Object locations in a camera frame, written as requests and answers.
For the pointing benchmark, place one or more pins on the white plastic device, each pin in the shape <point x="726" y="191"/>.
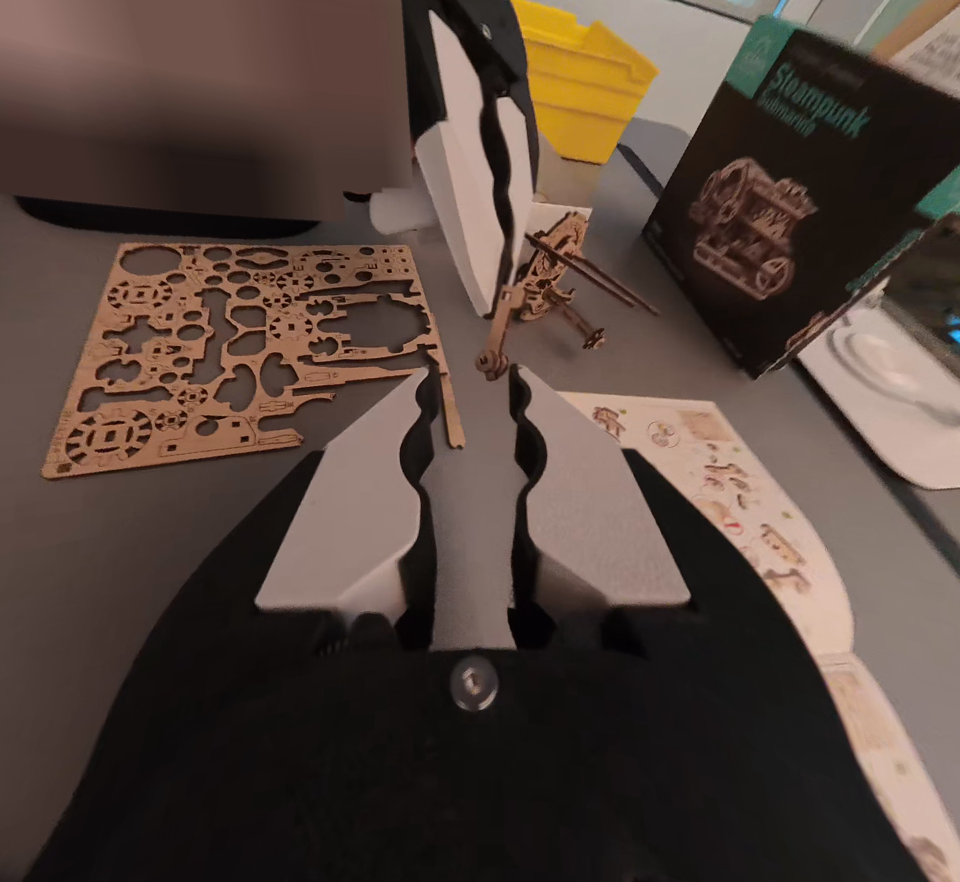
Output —
<point x="885" y="402"/>

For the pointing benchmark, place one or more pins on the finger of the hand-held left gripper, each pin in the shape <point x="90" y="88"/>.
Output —
<point x="461" y="169"/>
<point x="523" y="162"/>

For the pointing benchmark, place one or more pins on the yellow plastic bin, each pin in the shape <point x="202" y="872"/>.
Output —
<point x="577" y="87"/>

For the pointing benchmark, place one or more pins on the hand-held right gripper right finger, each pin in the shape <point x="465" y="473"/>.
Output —
<point x="592" y="522"/>

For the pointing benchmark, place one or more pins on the black and teal kit box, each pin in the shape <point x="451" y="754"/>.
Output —
<point x="765" y="207"/>

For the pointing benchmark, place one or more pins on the wooden model assembly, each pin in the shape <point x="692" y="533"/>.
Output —
<point x="559" y="259"/>

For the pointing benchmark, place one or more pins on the illustrated instruction booklet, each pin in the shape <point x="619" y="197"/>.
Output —
<point x="697" y="492"/>

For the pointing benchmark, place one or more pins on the laser-cut wooden parts sheet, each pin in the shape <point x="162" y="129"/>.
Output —
<point x="202" y="342"/>

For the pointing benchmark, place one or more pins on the white cardboard box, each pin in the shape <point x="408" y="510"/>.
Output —
<point x="547" y="211"/>

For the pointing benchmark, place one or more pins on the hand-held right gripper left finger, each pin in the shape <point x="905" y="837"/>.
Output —
<point x="352" y="522"/>

